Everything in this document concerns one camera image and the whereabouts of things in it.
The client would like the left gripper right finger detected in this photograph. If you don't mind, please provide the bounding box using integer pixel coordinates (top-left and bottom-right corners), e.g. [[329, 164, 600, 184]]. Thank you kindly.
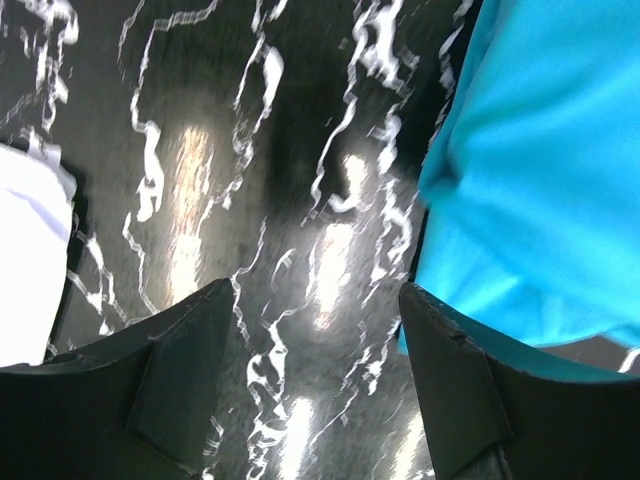
[[399, 283, 639, 479]]

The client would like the stack of papers and books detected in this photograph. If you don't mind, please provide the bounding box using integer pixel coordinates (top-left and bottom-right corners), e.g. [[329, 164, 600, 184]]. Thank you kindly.
[[1, 145, 76, 367]]

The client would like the teal t shirt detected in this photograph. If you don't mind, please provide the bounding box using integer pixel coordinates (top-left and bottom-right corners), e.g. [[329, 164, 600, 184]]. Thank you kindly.
[[415, 1, 639, 348]]

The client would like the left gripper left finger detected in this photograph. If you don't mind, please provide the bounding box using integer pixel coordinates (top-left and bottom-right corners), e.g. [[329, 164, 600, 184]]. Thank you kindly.
[[1, 278, 234, 479]]

